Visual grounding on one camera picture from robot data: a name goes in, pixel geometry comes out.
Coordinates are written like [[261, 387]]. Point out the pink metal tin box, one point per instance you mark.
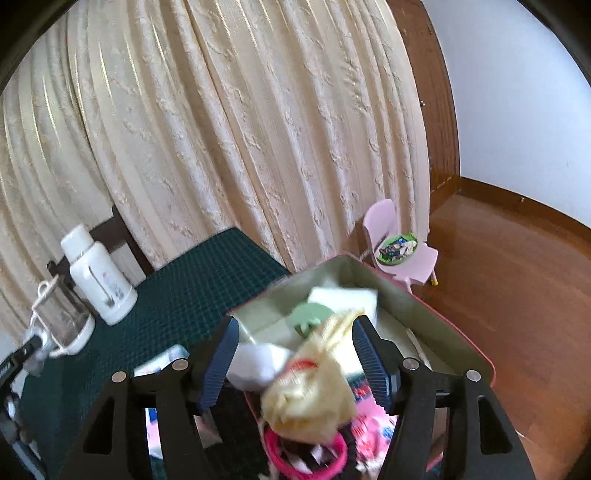
[[392, 295]]

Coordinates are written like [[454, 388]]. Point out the white cloth pouch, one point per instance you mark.
[[258, 364]]

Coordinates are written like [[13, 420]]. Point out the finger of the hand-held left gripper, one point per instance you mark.
[[18, 360]]

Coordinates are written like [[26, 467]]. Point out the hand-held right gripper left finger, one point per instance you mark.
[[219, 364]]

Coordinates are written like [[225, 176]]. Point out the blue and white tissue packet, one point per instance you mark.
[[161, 360]]

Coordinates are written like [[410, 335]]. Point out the white folded tissue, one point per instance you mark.
[[346, 300]]

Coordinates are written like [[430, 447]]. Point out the pink plastic child chair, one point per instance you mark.
[[383, 217]]

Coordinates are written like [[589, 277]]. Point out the green plaid tablecloth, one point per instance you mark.
[[184, 286]]

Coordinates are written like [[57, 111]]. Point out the green round lid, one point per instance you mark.
[[307, 316]]

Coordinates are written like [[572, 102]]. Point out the dark wooden chair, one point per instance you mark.
[[124, 235]]

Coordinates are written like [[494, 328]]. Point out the pink silicone wristband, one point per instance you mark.
[[272, 454]]

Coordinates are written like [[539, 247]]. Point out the cream patterned curtain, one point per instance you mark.
[[231, 138]]

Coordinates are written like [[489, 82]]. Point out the green printed plate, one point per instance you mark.
[[397, 249]]

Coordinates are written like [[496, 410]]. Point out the red printed packet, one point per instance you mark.
[[369, 429]]

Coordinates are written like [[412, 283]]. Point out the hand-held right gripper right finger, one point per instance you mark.
[[371, 364]]

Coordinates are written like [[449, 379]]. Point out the brown wooden door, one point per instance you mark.
[[434, 92]]

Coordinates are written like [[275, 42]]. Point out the yellow towel with red print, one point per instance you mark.
[[309, 397]]

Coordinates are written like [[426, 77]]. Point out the white thermos flask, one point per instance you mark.
[[101, 286]]

